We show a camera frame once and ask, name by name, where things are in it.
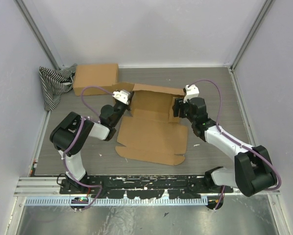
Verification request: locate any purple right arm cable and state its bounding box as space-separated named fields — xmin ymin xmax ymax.
xmin=187 ymin=79 xmax=282 ymax=212

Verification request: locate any slotted grey cable duct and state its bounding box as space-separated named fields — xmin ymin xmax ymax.
xmin=24 ymin=196 xmax=208 ymax=206

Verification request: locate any left aluminium corner post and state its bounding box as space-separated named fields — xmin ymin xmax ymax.
xmin=14 ymin=0 xmax=65 ymax=70

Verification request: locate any aluminium corner post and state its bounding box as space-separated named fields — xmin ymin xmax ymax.
xmin=230 ymin=0 xmax=275 ymax=72
xmin=14 ymin=0 xmax=65 ymax=70

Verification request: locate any brown cardboard box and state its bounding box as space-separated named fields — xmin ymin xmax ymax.
xmin=73 ymin=64 xmax=119 ymax=96

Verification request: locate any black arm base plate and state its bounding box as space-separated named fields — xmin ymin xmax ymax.
xmin=56 ymin=175 xmax=222 ymax=199

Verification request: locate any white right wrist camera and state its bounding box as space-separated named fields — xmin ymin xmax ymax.
xmin=183 ymin=84 xmax=199 ymax=103

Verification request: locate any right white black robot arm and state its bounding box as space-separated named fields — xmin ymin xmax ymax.
xmin=172 ymin=97 xmax=281 ymax=197

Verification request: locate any right aluminium corner post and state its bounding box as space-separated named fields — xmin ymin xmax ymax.
xmin=230 ymin=0 xmax=275 ymax=72

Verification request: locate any black white striped cloth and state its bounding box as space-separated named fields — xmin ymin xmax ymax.
xmin=38 ymin=64 xmax=77 ymax=111

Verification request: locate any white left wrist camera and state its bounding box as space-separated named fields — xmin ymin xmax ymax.
xmin=112 ymin=90 xmax=134 ymax=105

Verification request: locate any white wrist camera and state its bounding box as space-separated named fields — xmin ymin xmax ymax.
xmin=112 ymin=90 xmax=134 ymax=105
xmin=183 ymin=84 xmax=199 ymax=103

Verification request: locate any aluminium front rail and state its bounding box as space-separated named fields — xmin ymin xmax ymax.
xmin=13 ymin=175 xmax=281 ymax=197

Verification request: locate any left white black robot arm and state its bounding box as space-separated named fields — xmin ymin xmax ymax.
xmin=49 ymin=100 xmax=131 ymax=194

